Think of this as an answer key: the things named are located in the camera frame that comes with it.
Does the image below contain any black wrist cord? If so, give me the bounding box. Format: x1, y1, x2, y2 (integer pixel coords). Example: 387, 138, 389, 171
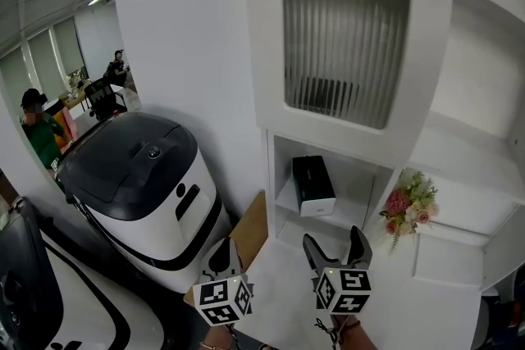
314, 317, 342, 350

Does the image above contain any person's left forearm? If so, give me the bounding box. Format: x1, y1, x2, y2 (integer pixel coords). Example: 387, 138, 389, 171
199, 321, 237, 350

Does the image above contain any red string bracelet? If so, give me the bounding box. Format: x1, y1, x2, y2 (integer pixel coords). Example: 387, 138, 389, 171
336, 318, 363, 336

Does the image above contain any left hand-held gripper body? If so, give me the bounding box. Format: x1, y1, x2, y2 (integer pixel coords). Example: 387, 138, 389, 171
192, 236, 253, 327

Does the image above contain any white and black service robot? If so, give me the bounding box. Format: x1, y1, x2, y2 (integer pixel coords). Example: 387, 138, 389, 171
0, 196, 166, 350
56, 110, 233, 294

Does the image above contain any black and white box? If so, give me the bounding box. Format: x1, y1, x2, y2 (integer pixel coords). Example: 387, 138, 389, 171
291, 154, 338, 218

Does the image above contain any black office chair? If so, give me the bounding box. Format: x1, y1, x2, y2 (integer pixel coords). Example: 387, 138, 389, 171
83, 77, 126, 122

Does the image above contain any brown wooden panel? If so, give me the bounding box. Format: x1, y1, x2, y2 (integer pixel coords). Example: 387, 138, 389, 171
183, 190, 270, 307

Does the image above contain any pink flower bouquet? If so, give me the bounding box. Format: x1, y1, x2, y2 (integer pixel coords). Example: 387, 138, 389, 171
378, 167, 441, 255

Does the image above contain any white shelving unit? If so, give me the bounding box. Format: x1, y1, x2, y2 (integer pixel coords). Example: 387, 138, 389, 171
241, 0, 525, 293

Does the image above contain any person's right forearm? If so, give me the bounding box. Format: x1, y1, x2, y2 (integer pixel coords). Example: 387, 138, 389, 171
330, 313, 379, 350

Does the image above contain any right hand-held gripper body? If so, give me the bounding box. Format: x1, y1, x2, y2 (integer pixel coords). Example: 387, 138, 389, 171
314, 262, 374, 316

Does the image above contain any white table top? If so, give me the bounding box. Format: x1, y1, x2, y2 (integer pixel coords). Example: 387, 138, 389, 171
235, 212, 500, 350

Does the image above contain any white fluted glass cabinet door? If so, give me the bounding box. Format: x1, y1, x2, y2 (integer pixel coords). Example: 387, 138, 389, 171
245, 0, 454, 161

